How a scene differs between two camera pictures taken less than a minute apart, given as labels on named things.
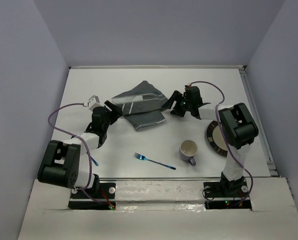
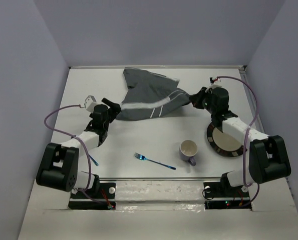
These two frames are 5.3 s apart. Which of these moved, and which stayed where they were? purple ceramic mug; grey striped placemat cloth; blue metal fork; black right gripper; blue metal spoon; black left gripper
Moved: grey striped placemat cloth; black right gripper
Stayed: blue metal spoon; black left gripper; purple ceramic mug; blue metal fork
